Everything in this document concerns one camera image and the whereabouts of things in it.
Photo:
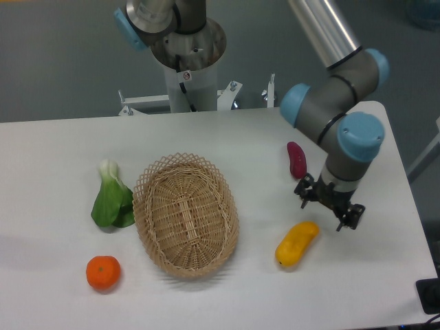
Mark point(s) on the yellow mango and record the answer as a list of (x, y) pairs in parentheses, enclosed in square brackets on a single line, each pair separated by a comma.
[(295, 243)]

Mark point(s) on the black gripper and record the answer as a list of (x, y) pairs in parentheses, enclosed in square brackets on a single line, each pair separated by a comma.
[(349, 215)]

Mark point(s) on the orange tangerine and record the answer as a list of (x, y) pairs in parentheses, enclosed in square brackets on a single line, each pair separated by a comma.
[(103, 272)]

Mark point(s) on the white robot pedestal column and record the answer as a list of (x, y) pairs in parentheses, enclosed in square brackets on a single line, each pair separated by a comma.
[(192, 90)]

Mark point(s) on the woven wicker basket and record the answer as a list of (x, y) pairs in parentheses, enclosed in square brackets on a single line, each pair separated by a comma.
[(185, 215)]

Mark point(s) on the green bok choy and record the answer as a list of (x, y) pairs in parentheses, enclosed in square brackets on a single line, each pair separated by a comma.
[(114, 202)]

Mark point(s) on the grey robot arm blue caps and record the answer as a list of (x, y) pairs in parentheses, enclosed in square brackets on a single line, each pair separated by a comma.
[(187, 44)]

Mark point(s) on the white metal base frame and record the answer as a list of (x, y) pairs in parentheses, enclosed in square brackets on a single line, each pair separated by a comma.
[(226, 99)]

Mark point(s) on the purple sweet potato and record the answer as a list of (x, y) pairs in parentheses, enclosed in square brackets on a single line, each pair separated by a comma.
[(297, 160)]

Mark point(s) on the black device at table corner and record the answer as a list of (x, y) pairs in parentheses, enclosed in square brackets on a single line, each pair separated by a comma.
[(428, 292)]

